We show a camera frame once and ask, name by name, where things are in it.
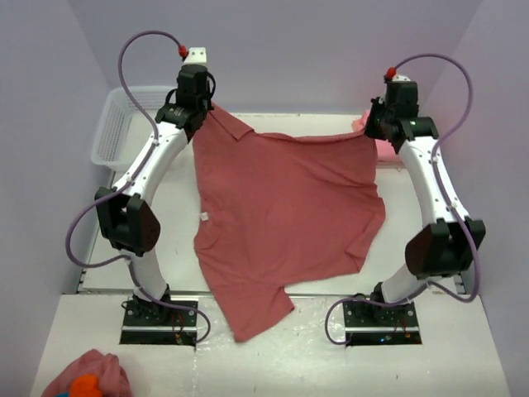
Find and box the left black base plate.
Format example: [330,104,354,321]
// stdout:
[120,295,198,347]

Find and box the crumpled red cloth pile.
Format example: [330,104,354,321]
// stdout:
[41,349,133,397]

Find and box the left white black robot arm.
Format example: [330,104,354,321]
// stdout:
[95,64,216,307]

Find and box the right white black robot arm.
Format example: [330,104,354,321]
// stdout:
[365,74,486,305]

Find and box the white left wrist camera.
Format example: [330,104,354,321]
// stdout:
[178,45,207,66]

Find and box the orange blue toy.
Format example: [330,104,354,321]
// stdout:
[68,374,103,397]

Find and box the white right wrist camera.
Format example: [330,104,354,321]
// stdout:
[384,67,411,84]

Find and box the white plastic basket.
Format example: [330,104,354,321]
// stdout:
[90,88,152,172]

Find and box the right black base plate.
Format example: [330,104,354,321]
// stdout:
[341,301,422,347]

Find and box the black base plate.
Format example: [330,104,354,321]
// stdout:
[341,301,422,347]
[120,295,198,347]

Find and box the red polo t shirt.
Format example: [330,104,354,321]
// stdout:
[193,108,385,342]

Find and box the folded pink t shirt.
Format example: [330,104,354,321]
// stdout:
[361,110,403,166]

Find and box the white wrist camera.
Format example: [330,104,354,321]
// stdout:
[384,67,411,84]
[178,45,207,66]

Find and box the folded peach t shirt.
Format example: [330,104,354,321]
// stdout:
[352,118,365,132]

